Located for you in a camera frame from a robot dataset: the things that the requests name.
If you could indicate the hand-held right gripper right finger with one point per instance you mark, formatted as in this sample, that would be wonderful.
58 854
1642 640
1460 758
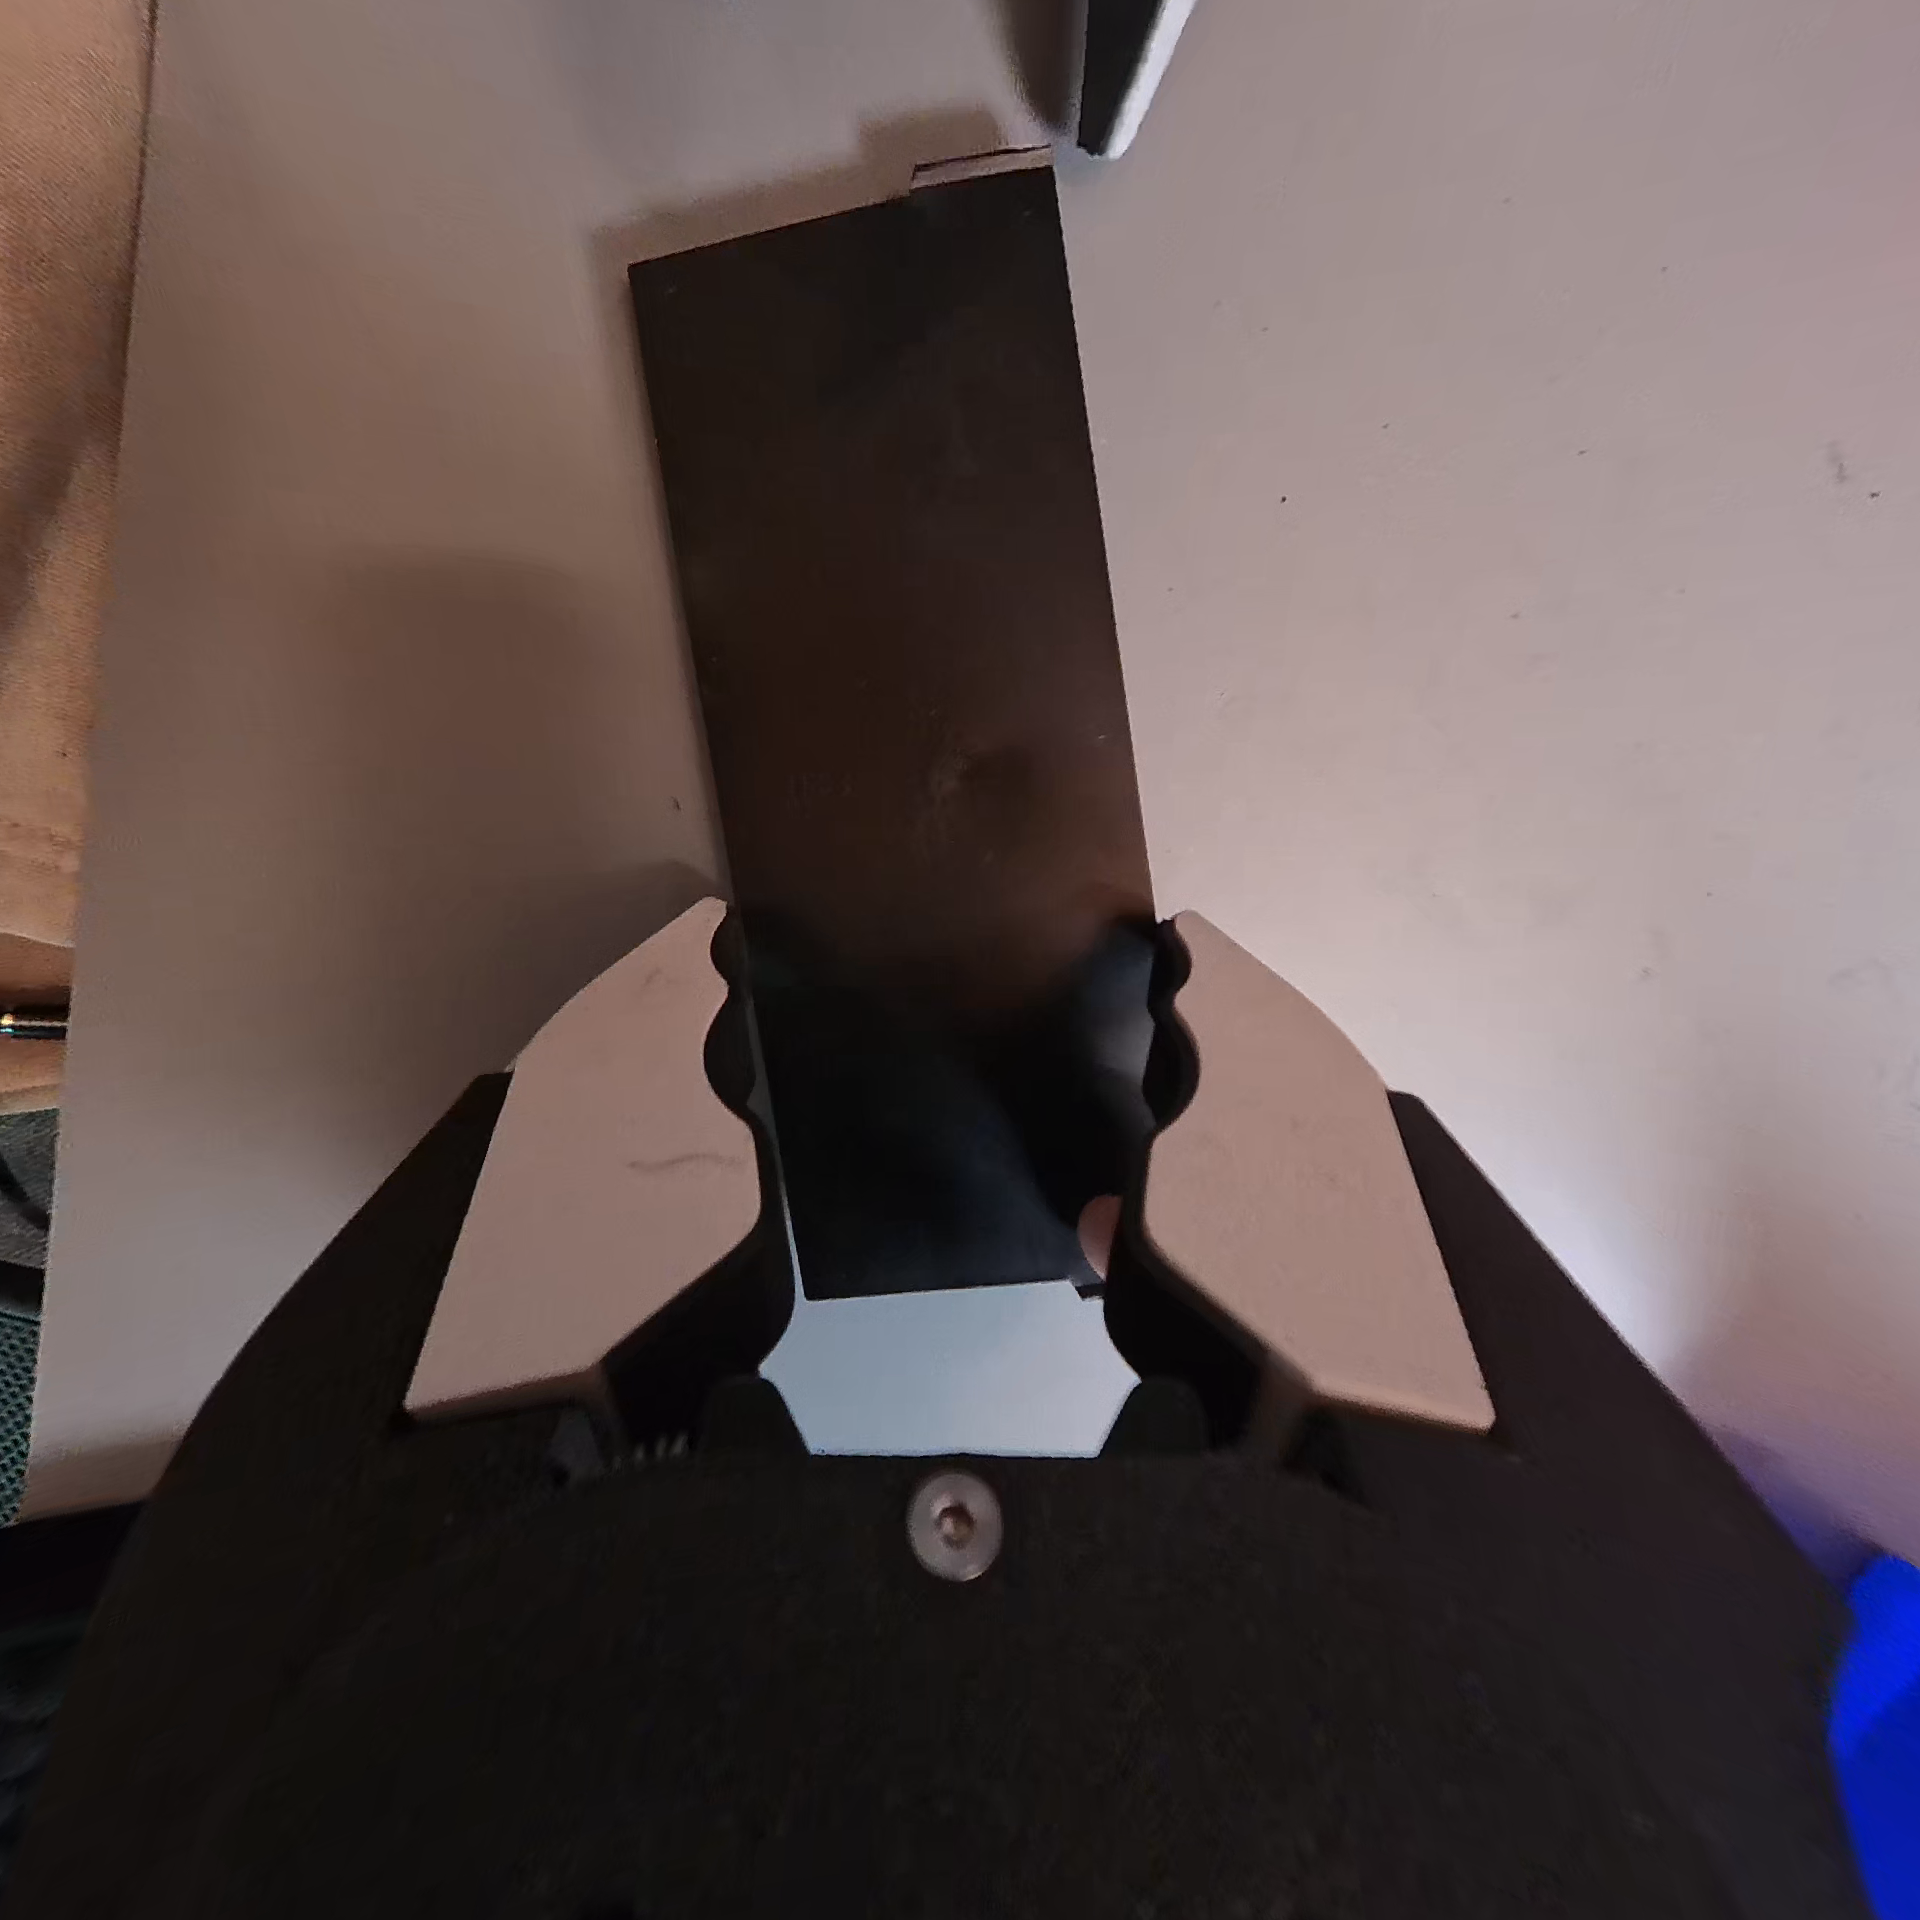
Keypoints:
1289 1229

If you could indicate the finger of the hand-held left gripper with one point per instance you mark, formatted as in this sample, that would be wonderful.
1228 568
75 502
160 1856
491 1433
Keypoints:
1132 59

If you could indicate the person in beige hoodie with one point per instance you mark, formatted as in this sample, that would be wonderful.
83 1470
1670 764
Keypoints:
60 450

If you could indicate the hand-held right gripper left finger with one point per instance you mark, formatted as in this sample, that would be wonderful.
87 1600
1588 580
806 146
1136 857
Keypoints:
599 1200

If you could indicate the black plate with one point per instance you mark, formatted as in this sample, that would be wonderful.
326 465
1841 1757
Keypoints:
900 598

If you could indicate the grey mesh office chair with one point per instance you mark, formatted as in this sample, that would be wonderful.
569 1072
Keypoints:
18 1349

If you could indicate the blue plastic bin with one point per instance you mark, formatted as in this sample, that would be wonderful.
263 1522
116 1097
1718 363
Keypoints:
1881 1723

